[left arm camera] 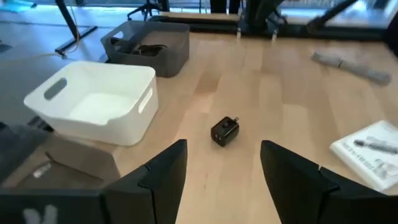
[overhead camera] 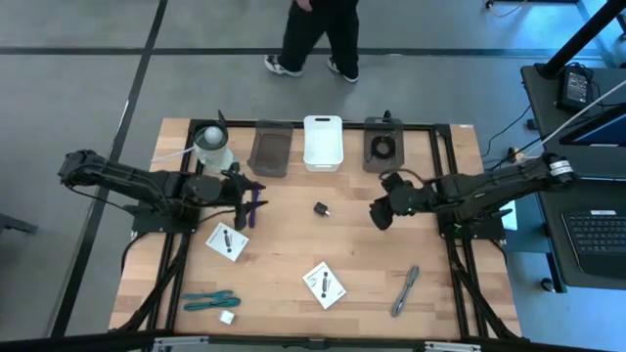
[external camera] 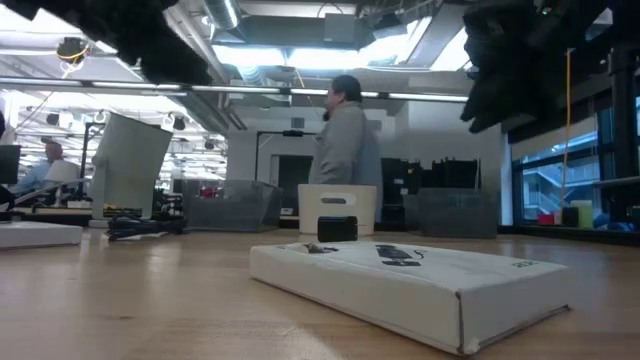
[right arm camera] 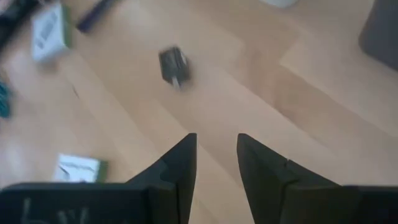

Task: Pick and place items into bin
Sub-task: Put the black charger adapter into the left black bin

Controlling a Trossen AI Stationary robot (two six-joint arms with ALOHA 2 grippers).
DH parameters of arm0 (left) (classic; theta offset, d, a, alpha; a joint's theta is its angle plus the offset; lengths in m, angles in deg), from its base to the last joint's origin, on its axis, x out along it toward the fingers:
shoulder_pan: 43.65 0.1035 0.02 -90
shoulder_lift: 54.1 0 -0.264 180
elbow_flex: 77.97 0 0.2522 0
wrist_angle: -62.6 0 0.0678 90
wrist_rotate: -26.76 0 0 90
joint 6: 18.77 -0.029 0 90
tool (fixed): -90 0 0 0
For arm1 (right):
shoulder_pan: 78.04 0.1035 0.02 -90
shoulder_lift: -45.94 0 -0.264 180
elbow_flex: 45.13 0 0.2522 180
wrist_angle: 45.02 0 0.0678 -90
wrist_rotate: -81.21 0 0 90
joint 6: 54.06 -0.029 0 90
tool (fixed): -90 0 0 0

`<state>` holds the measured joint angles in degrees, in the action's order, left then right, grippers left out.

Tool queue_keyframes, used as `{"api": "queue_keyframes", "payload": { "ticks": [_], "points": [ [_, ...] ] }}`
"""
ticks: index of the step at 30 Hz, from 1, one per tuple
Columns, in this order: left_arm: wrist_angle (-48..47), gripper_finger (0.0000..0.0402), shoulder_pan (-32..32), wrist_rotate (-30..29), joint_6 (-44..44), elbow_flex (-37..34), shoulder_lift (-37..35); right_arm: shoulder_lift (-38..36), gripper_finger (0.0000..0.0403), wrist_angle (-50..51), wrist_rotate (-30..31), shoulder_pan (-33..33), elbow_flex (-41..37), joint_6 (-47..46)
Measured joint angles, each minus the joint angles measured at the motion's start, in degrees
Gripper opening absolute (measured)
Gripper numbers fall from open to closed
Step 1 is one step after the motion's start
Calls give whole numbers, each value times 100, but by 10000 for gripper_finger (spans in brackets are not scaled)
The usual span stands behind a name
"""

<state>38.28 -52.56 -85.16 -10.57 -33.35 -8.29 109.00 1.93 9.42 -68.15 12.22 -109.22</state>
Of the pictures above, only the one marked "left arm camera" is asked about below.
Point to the black wall charger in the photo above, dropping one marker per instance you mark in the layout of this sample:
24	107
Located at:
224	132

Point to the black tripod base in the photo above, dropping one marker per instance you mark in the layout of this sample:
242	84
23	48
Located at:
146	9

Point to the black T-foot stand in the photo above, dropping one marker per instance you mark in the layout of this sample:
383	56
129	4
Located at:
73	28

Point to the smoky translucent plastic bin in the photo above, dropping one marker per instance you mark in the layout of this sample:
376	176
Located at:
84	155

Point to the white printed box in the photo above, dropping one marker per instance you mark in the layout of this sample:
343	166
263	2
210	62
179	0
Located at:
367	161

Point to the white plastic bin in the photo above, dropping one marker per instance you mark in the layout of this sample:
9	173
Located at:
102	130

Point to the grey cloth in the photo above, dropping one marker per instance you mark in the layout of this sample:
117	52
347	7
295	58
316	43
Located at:
351	67

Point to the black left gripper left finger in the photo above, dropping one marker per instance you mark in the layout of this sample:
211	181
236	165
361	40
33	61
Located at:
161	186

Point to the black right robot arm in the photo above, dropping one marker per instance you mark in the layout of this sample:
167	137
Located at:
261	15

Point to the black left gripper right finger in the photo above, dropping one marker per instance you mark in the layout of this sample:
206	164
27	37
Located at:
298	193

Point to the dark grey plastic bin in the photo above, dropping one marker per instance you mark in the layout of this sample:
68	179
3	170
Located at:
168	65

